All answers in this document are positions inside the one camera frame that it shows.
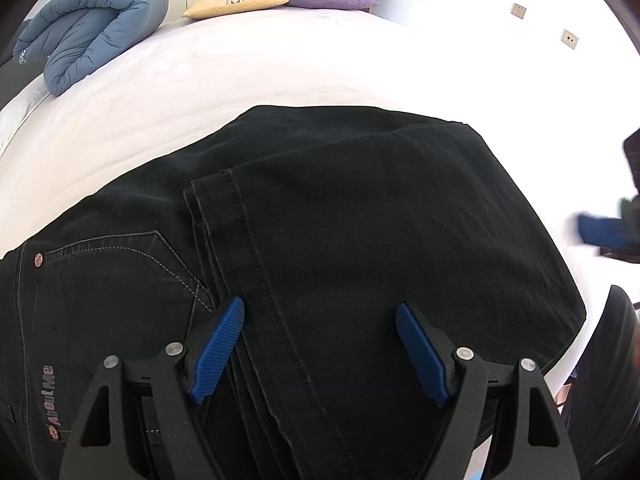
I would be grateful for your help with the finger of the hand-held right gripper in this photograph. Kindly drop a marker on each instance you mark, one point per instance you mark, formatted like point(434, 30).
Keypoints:
point(605, 230)
point(634, 165)

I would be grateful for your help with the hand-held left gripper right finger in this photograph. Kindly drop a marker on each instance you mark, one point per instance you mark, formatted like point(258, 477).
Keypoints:
point(420, 355)

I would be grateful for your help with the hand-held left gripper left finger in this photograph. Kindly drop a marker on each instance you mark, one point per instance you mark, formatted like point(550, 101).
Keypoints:
point(217, 355)

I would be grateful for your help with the black pants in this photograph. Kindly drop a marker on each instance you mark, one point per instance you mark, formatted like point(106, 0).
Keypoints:
point(350, 210)

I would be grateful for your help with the person's dark clothing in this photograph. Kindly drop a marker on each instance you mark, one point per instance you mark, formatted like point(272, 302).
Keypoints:
point(615, 385)

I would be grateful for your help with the white bed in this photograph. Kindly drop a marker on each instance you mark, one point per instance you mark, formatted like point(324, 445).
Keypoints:
point(300, 60)

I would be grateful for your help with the white pillow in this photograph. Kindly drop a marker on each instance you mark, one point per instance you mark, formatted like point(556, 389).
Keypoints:
point(12, 117)

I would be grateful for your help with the grey padded headboard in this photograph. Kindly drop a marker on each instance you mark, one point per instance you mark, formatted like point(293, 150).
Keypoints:
point(12, 80)

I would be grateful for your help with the yellow cushion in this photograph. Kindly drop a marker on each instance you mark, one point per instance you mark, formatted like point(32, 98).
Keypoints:
point(235, 2)

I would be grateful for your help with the rolled blue duvet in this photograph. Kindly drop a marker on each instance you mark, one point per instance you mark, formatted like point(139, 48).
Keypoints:
point(100, 10)

